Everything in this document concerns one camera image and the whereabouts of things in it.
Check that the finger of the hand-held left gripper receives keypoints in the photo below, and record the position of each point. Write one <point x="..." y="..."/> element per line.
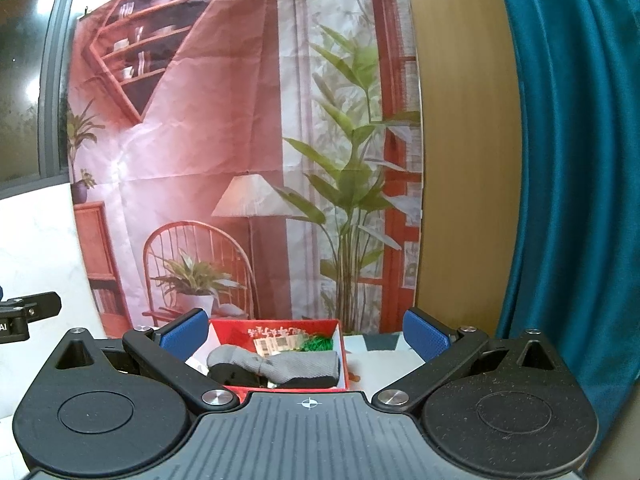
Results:
<point x="42" y="306"/>

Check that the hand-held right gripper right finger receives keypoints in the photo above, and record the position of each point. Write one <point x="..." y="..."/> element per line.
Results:
<point x="425" y="335"/>

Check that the printed wall backdrop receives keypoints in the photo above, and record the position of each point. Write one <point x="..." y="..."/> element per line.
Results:
<point x="225" y="110"/>

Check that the teal curtain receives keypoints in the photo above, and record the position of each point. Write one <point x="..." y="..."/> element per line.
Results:
<point x="575" y="160"/>

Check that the dark window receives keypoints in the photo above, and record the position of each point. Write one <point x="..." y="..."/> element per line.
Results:
<point x="25" y="85"/>

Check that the red cardboard box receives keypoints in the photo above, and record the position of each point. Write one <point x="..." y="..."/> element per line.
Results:
<point x="227" y="330"/>

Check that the grey sock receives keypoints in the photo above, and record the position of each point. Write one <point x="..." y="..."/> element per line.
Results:
<point x="300" y="365"/>

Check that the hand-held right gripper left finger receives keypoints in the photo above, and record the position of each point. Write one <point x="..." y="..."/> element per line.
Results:
<point x="184" y="334"/>

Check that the green netted ball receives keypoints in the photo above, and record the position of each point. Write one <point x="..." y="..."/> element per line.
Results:
<point x="317" y="344"/>

